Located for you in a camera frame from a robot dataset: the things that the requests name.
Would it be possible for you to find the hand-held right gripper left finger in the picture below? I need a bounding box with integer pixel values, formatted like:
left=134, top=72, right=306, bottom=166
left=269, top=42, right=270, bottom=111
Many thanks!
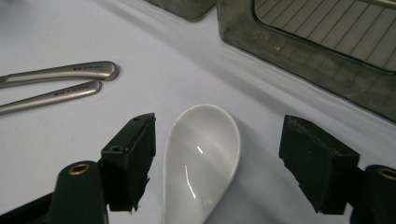
left=100, top=112, right=157, bottom=214

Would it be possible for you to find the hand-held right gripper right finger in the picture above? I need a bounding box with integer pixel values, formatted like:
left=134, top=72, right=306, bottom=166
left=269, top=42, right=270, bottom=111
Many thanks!
left=278, top=114, right=361, bottom=216

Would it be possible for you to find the white ceramic soup spoon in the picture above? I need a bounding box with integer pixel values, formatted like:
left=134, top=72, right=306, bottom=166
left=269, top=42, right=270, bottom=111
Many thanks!
left=160, top=103, right=243, bottom=224

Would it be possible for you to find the smoky transparent plastic bin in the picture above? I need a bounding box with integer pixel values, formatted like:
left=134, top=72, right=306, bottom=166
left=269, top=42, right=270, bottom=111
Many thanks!
left=217, top=0, right=396, bottom=124
left=143, top=0, right=218, bottom=22

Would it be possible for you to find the steel fork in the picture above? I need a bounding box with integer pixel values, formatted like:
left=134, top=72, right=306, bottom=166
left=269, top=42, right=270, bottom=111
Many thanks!
left=0, top=79, right=103, bottom=117

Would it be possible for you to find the steel table knife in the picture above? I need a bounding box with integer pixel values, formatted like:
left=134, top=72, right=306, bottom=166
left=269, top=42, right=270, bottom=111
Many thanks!
left=0, top=61, right=120, bottom=90

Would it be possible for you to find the white table cover sheet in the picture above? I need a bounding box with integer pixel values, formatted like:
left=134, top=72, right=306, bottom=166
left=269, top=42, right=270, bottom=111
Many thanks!
left=0, top=0, right=396, bottom=224

